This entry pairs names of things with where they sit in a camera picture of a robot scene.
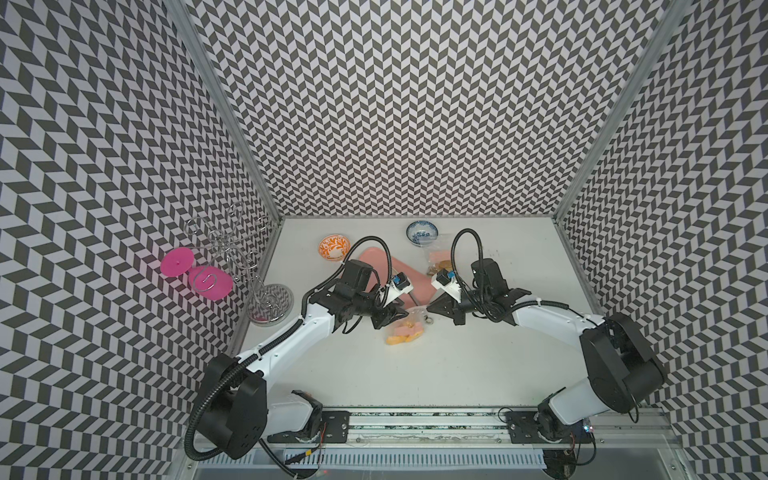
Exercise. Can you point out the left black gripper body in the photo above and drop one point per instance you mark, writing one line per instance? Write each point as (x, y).
(368, 303)

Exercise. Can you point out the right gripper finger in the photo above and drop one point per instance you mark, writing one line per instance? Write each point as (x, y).
(459, 317)
(444, 305)

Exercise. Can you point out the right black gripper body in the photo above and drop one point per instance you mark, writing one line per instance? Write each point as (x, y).
(475, 299)

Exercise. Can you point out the clear resealable bag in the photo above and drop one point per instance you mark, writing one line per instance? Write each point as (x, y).
(438, 255)
(407, 323)

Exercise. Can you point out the metal tongs white tips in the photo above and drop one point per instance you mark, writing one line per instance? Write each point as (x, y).
(419, 313)

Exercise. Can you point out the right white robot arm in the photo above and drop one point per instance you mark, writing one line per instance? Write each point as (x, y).
(622, 368)

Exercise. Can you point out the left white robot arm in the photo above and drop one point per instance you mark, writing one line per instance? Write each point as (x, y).
(235, 407)

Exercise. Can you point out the pink plastic tray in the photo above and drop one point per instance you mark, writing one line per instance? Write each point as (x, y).
(423, 291)

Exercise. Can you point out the orange patterned small bowl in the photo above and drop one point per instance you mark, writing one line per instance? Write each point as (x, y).
(334, 247)

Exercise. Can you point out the blue patterned small bowl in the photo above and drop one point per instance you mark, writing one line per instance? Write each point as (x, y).
(421, 233)

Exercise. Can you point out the pink round disc lower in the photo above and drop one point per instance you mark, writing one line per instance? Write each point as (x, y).
(210, 282)

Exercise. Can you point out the pink round disc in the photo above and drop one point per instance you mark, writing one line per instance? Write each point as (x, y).
(177, 262)
(210, 282)

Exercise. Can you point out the pink round disc upper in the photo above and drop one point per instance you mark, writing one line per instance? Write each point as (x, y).
(177, 262)

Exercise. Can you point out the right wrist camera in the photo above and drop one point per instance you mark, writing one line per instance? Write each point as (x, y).
(446, 281)

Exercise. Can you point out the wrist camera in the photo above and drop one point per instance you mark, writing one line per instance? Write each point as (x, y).
(446, 281)
(399, 285)

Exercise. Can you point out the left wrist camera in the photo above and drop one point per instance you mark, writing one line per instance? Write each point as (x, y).
(399, 285)

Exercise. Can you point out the metal base rail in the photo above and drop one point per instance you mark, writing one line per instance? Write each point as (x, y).
(473, 438)

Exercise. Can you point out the wire spiral stand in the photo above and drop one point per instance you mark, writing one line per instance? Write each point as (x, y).
(266, 305)

